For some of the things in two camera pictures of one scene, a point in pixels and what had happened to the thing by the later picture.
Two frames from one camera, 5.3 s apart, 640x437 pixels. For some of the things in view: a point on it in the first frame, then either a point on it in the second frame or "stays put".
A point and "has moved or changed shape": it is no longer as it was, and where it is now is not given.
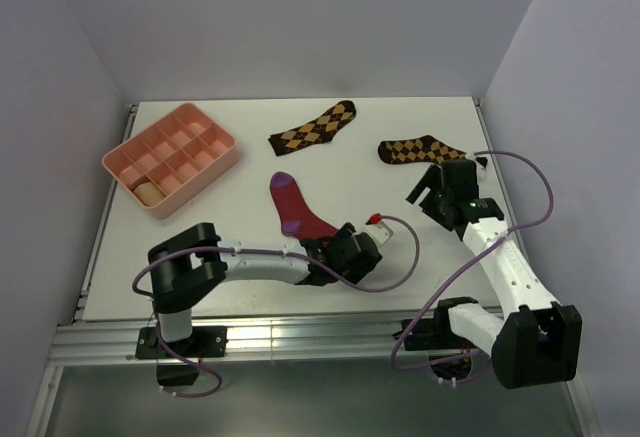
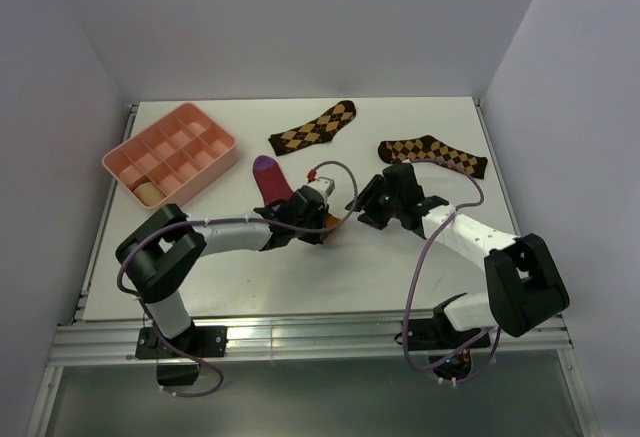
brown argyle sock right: (424, 150) stays put
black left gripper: (353, 274) → (316, 237)
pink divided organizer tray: (181, 153) stays put
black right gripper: (431, 180) → (370, 193)
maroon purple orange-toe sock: (297, 217) has moved or changed shape
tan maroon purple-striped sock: (148, 193) stays put
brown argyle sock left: (318, 131) stays put
